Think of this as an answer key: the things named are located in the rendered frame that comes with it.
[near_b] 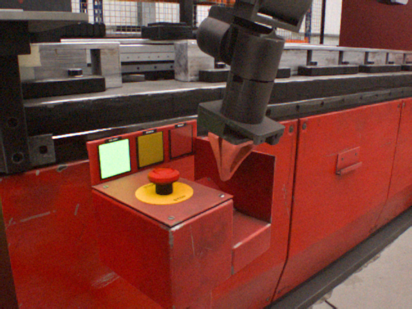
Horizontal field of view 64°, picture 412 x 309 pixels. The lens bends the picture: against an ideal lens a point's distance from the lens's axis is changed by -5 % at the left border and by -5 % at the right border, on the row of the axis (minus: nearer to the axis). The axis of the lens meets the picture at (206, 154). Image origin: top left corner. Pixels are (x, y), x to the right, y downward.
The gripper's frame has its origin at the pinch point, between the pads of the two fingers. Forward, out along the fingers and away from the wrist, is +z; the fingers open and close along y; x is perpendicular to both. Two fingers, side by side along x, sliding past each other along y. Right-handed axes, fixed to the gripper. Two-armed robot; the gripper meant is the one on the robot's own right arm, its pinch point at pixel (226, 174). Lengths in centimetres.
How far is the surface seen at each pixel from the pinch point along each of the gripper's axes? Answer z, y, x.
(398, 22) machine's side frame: -26, 38, -199
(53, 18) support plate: -16.7, 18.6, 16.6
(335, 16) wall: -9, 278, -660
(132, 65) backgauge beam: 4, 60, -27
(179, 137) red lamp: -0.8, 10.6, -0.4
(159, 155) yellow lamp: 1.1, 10.1, 3.8
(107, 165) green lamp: 0.5, 10.2, 12.9
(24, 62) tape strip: -4.9, 40.7, 11.9
